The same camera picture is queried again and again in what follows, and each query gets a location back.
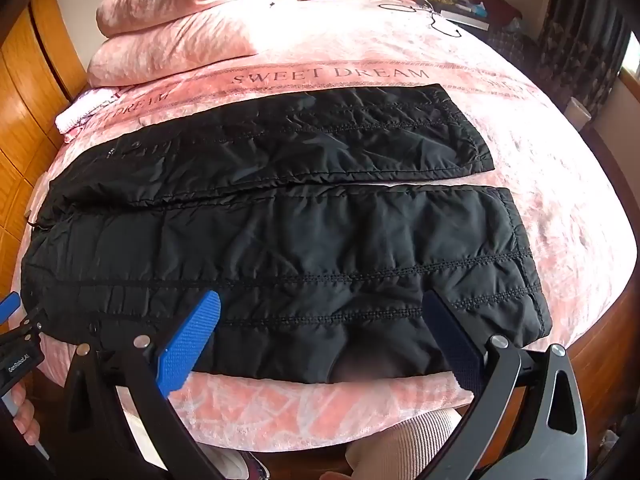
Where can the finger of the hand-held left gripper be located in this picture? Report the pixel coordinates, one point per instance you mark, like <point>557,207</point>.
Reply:
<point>20,327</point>

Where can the person's shoe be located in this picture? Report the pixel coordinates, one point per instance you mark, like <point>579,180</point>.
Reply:
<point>250,467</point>

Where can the dark patterned curtain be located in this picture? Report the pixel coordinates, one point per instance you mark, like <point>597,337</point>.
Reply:
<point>580,45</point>

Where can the person's leg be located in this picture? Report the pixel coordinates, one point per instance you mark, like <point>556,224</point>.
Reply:
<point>400,445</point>

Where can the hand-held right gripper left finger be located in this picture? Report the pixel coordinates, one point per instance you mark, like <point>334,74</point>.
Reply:
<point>192,345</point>

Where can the pink printed blanket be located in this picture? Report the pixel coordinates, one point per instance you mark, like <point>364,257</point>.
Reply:
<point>550,185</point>

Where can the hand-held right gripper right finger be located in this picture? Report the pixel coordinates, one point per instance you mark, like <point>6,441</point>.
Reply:
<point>450,340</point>

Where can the dark red cloth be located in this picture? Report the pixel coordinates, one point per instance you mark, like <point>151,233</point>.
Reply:
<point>500,10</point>

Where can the white book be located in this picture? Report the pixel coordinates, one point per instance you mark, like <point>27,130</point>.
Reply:
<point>465,19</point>

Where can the white towel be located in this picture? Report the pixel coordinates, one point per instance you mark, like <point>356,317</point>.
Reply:
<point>75,115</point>

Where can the white bin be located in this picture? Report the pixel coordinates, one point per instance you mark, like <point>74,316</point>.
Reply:
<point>580,112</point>

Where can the black quilted pants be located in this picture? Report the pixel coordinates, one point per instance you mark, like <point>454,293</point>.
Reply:
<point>300,240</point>

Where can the person's left hand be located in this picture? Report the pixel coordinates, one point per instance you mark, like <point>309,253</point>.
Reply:
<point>27,420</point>

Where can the wooden wardrobe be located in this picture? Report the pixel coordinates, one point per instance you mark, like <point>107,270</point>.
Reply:
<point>35,110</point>

